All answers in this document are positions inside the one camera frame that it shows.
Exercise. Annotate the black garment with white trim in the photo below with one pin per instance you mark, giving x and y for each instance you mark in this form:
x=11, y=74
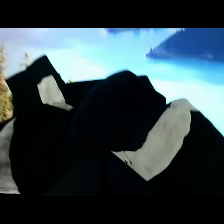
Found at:
x=110, y=133

